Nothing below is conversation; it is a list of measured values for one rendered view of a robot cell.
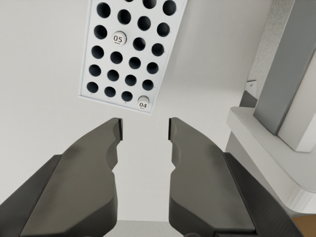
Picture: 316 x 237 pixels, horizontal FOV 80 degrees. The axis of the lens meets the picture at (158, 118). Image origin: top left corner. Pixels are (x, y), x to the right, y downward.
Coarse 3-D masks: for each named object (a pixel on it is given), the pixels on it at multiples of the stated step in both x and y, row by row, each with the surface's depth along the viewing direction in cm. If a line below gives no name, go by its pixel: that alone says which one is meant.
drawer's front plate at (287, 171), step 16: (240, 112) 18; (240, 128) 17; (256, 128) 16; (256, 144) 14; (272, 144) 14; (256, 160) 14; (272, 160) 12; (288, 160) 12; (304, 160) 12; (272, 176) 12; (288, 176) 11; (304, 176) 11; (288, 192) 11; (304, 192) 10; (304, 208) 10
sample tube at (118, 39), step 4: (116, 32) 17; (120, 32) 17; (112, 36) 17; (116, 36) 17; (120, 36) 17; (124, 36) 17; (112, 40) 17; (116, 40) 17; (120, 40) 17; (124, 40) 17; (116, 44) 17; (120, 44) 17
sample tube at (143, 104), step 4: (140, 96) 21; (144, 96) 21; (140, 100) 20; (144, 100) 20; (148, 100) 21; (140, 104) 20; (144, 104) 20; (148, 104) 20; (140, 108) 20; (144, 108) 20
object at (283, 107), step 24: (312, 0) 12; (288, 24) 14; (312, 24) 12; (288, 48) 14; (312, 48) 12; (288, 72) 14; (312, 72) 12; (264, 96) 16; (288, 96) 14; (312, 96) 12; (264, 120) 16; (288, 120) 14; (312, 120) 12; (288, 144) 14; (312, 144) 13
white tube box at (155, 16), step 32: (96, 0) 17; (128, 0) 20; (160, 0) 17; (96, 32) 19; (128, 32) 18; (160, 32) 21; (96, 64) 20; (128, 64) 20; (160, 64) 20; (96, 96) 21; (128, 96) 23
